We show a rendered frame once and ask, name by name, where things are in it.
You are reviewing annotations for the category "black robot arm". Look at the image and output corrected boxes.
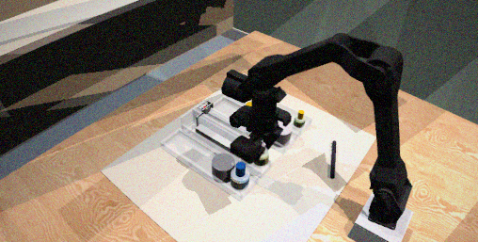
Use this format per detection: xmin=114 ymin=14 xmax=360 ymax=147
xmin=221 ymin=33 xmax=412 ymax=230

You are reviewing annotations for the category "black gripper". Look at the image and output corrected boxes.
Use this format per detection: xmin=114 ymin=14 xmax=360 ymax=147
xmin=230 ymin=107 xmax=292 ymax=162

